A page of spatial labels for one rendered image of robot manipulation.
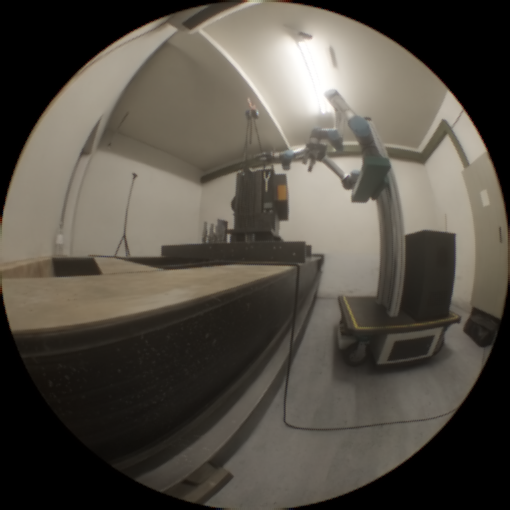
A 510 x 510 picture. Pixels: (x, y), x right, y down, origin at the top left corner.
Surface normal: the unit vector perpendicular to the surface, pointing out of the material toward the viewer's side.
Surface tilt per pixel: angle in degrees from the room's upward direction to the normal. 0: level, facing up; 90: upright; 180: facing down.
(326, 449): 0
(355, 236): 90
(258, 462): 0
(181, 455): 0
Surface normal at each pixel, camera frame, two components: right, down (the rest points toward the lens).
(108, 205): 0.89, 0.02
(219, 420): 0.02, -1.00
